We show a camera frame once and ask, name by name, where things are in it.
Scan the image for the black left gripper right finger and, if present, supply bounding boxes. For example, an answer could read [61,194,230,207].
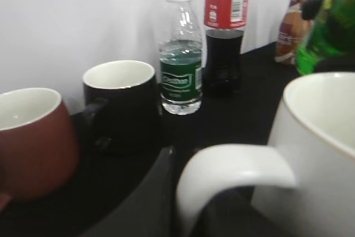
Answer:
[301,0,324,21]

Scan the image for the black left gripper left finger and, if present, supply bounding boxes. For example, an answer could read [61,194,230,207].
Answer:
[83,147,175,236]

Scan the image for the green soda bottle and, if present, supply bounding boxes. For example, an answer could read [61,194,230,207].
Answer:
[296,0,354,75]

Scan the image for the white mug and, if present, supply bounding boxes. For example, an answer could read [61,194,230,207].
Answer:
[176,72,354,236]

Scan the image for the cestbon water bottle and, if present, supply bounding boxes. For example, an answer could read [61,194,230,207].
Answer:
[158,0,202,115]

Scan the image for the brown tea bottle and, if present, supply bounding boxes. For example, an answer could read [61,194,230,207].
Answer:
[275,0,313,65]

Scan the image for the cola bottle red label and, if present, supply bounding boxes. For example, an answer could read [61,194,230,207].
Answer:
[203,0,249,97]

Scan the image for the black mug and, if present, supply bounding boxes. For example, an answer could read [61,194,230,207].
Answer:
[82,60,162,155]

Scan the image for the red mug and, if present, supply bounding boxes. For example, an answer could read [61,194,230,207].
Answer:
[1,88,79,210]

